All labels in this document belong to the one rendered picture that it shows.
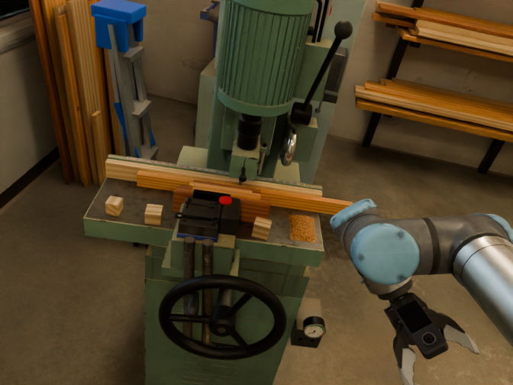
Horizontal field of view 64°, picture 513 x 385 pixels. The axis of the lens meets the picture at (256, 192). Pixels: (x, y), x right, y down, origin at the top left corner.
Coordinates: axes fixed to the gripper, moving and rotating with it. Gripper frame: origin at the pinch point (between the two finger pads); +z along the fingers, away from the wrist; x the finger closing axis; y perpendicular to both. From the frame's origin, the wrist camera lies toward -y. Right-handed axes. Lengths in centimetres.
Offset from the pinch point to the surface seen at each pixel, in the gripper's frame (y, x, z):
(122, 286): 115, 96, -33
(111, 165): 36, 45, -72
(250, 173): 29, 13, -51
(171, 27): 261, 16, -177
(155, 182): 37, 37, -62
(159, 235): 26, 41, -49
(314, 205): 39, 3, -34
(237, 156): 27, 14, -56
